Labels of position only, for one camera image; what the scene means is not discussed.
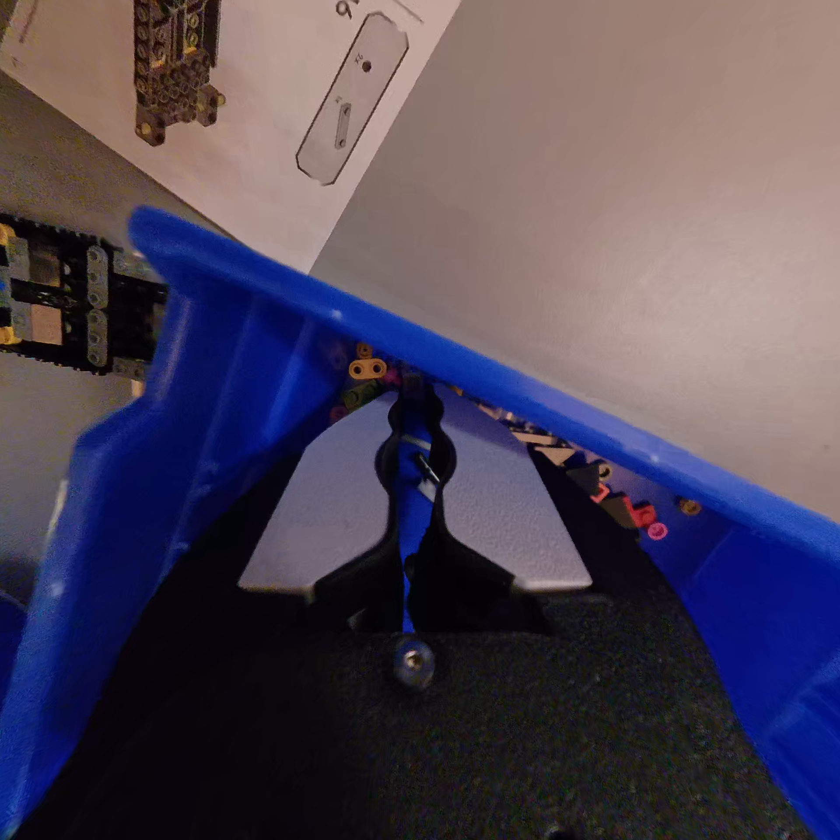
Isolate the pile of loose lego pieces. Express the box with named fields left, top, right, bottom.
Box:
left=325, top=340, right=704, bottom=544

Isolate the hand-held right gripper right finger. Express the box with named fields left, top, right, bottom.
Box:
left=423, top=384, right=593, bottom=593

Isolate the large blue plastic bin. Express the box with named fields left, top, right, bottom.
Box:
left=0, top=205, right=840, bottom=840

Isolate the white lego instruction booklet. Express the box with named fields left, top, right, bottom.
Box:
left=0, top=0, right=465, bottom=275

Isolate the black grey lego car model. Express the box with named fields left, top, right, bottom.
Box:
left=0, top=215, right=170, bottom=383

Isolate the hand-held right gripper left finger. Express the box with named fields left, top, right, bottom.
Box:
left=238, top=390, right=410, bottom=601

